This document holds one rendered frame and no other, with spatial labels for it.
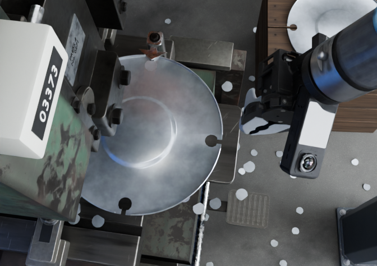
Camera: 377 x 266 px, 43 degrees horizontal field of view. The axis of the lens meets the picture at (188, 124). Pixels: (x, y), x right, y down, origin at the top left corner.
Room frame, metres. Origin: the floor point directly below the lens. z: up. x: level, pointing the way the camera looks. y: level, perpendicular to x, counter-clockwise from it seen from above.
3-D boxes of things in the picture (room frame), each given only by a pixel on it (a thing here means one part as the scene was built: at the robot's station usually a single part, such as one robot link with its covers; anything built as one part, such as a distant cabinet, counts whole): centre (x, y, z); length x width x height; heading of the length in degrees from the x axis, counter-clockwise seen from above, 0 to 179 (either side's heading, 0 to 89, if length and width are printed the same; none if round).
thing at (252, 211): (0.27, 0.08, 0.14); 0.59 x 0.10 x 0.05; 77
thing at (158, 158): (0.27, 0.09, 0.78); 0.29 x 0.29 x 0.01
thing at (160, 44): (0.44, 0.05, 0.75); 0.03 x 0.03 x 0.10; 77
